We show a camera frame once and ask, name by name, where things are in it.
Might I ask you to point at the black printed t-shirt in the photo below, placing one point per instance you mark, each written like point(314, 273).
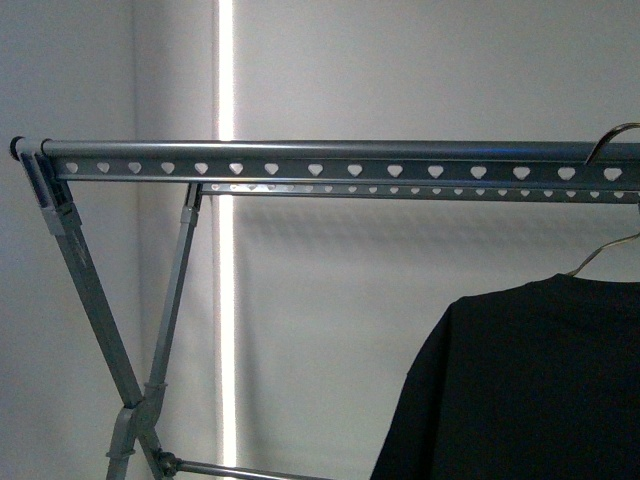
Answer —
point(540, 381)

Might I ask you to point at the grey metal drying rack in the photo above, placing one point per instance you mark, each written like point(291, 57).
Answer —
point(606, 172)

